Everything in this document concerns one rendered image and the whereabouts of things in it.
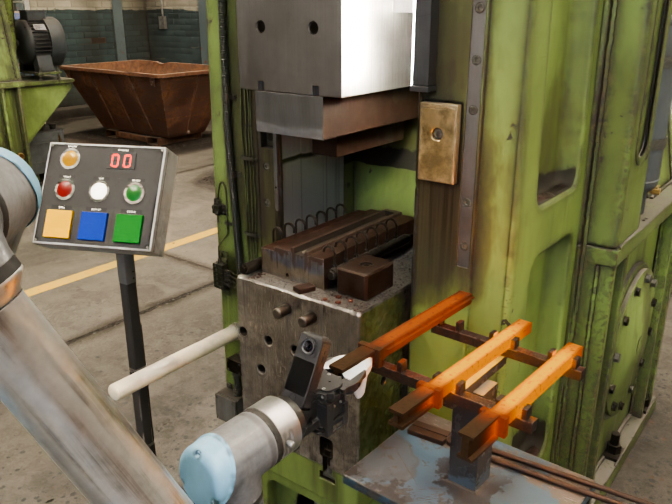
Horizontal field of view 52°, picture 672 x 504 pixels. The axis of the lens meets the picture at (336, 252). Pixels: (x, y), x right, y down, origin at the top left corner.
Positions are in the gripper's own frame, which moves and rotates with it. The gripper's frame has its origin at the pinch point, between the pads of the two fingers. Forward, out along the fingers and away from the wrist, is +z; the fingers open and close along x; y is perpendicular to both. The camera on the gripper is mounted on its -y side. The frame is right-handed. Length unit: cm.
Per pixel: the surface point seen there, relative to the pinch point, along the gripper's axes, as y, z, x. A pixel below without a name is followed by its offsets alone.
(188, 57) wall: 46, 598, -774
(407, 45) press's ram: -46, 58, -31
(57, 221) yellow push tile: -1, 4, -103
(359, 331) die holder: 12.4, 25.3, -19.9
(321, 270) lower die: 3.6, 30.7, -35.3
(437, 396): 3.8, 2.6, 13.5
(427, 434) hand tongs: 30.2, 24.1, -0.6
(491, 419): 2.1, 0.1, 24.4
